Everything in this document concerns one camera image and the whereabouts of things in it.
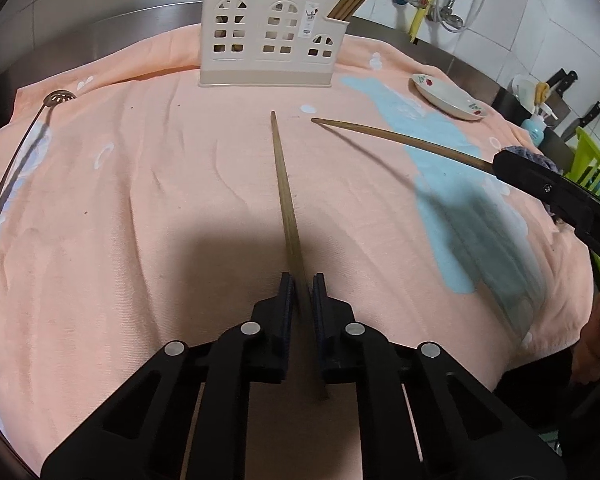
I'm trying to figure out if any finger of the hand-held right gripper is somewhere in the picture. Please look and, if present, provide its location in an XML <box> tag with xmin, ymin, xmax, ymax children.
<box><xmin>492</xmin><ymin>149</ymin><xmax>600</xmax><ymax>233</ymax></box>

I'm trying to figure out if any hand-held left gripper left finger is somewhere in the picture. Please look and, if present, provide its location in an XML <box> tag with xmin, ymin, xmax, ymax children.
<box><xmin>40</xmin><ymin>270</ymin><xmax>296</xmax><ymax>480</ymax></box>

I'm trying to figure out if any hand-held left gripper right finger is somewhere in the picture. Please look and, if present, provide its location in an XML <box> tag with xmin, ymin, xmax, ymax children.
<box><xmin>312</xmin><ymin>272</ymin><xmax>566</xmax><ymax>480</ymax></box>

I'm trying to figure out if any cream plastic utensil holder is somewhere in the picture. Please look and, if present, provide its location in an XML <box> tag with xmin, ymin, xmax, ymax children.
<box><xmin>197</xmin><ymin>0</ymin><xmax>351</xmax><ymax>88</ymax></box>

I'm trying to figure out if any person's right hand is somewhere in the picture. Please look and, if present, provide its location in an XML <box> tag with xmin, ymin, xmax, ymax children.
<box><xmin>571</xmin><ymin>290</ymin><xmax>600</xmax><ymax>386</ymax></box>

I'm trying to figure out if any grey crumpled cloth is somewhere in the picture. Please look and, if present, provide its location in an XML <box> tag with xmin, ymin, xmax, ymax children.
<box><xmin>500</xmin><ymin>145</ymin><xmax>563</xmax><ymax>221</ymax></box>

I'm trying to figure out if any blue pump bottle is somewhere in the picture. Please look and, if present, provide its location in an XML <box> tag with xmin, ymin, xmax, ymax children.
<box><xmin>519</xmin><ymin>105</ymin><xmax>558</xmax><ymax>148</ymax></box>

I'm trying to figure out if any green plastic dish rack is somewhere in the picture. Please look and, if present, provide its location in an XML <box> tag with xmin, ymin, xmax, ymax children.
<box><xmin>562</xmin><ymin>126</ymin><xmax>600</xmax><ymax>288</ymax></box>

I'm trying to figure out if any white cup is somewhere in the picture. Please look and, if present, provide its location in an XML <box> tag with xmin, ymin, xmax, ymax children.
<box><xmin>511</xmin><ymin>74</ymin><xmax>537</xmax><ymax>111</ymax></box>

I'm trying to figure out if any white floral plate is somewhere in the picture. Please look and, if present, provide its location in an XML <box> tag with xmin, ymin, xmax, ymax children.
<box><xmin>411</xmin><ymin>72</ymin><xmax>488</xmax><ymax>122</ymax></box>

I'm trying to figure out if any peach printed towel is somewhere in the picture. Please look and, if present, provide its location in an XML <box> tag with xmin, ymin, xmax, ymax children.
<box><xmin>0</xmin><ymin>22</ymin><xmax>596</xmax><ymax>480</ymax></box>

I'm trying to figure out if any metal slotted skimmer spoon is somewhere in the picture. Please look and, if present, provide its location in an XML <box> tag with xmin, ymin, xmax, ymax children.
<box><xmin>0</xmin><ymin>90</ymin><xmax>77</xmax><ymax>251</ymax></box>

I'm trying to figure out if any black handled knife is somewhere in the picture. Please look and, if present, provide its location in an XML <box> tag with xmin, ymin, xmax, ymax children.
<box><xmin>560</xmin><ymin>101</ymin><xmax>600</xmax><ymax>142</ymax></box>
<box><xmin>545</xmin><ymin>70</ymin><xmax>568</xmax><ymax>98</ymax></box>
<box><xmin>555</xmin><ymin>71</ymin><xmax>579</xmax><ymax>121</ymax></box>

